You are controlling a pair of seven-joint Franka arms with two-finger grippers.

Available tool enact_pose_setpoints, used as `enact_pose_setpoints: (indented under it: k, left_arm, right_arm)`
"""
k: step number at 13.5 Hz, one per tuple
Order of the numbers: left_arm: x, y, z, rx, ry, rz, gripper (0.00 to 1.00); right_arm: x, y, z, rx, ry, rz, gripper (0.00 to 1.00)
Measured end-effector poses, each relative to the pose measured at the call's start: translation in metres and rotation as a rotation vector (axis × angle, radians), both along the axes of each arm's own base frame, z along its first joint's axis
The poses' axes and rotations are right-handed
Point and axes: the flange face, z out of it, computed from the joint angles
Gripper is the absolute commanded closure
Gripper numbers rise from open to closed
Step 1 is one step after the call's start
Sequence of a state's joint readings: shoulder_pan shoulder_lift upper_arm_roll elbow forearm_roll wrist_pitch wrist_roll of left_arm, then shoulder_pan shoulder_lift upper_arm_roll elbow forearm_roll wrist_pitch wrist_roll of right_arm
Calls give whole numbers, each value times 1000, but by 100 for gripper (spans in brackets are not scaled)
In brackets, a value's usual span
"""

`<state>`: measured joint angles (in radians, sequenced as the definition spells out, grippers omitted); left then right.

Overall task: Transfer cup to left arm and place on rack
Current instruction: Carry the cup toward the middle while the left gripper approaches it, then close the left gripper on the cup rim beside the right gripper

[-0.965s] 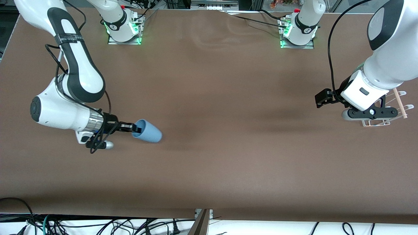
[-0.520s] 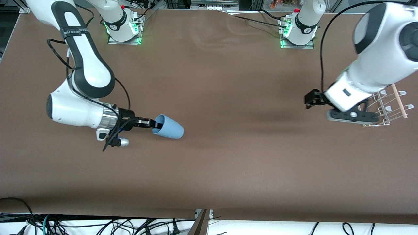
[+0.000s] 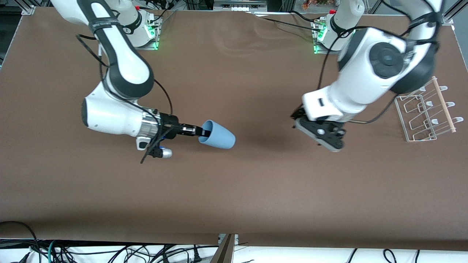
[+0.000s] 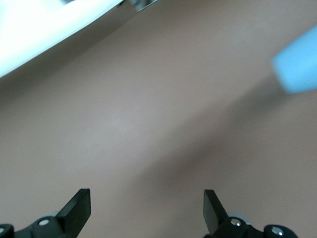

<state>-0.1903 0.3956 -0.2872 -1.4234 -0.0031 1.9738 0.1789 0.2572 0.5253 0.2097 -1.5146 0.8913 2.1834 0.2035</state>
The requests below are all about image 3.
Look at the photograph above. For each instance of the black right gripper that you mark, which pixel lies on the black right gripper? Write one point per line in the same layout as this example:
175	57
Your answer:
170	125

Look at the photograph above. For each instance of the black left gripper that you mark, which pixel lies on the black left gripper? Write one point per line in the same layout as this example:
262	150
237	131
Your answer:
299	113

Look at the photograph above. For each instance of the blue plastic cup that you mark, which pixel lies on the blue plastic cup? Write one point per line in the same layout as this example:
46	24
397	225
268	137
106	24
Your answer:
221	137

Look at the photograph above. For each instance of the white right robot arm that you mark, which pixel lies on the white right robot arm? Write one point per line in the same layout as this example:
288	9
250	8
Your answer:
124	69

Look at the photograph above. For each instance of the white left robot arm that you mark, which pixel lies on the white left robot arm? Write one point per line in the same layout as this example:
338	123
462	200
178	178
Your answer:
365	80

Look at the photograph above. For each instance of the brown table cover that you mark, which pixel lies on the brown table cover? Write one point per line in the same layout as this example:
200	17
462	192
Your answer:
234	182

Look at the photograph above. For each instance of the colourful snack packages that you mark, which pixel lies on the colourful snack packages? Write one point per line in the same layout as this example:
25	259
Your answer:
314	3

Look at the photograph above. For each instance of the white power strip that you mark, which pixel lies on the white power strip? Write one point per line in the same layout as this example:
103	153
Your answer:
239	8

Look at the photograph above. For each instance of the black power plug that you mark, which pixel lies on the black power plug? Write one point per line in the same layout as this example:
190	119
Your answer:
196	257

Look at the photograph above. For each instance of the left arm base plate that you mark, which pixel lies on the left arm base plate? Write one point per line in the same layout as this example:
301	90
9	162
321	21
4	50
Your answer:
319	46

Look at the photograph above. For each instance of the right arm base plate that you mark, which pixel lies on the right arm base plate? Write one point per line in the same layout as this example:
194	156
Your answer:
155	40

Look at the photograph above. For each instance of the grey metal frame beam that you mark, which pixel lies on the grey metal frame beam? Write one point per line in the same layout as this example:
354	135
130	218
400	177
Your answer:
225	252

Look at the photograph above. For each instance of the aluminium frame corner bracket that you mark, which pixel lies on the aluminium frame corner bracket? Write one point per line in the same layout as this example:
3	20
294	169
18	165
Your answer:
446	19
28	9

